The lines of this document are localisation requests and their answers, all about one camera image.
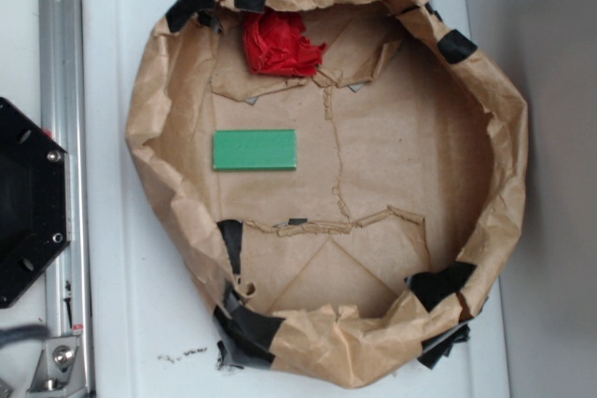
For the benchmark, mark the white tray board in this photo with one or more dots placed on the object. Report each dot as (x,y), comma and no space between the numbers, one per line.
(152,334)

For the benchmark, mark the crumpled red paper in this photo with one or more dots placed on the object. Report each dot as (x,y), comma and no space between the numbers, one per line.
(275,44)

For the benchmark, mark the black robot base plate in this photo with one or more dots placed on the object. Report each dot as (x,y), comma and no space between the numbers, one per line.
(33,203)

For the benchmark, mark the brown paper bag enclosure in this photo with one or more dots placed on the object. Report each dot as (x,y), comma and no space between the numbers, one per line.
(407,201)

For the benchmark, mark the metal corner bracket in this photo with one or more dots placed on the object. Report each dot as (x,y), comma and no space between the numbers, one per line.
(60,370)

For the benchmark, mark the aluminium extrusion rail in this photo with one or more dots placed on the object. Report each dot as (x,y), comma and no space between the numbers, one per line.
(68,295)

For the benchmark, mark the green rectangular block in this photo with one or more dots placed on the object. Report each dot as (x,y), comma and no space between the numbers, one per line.
(255,150)

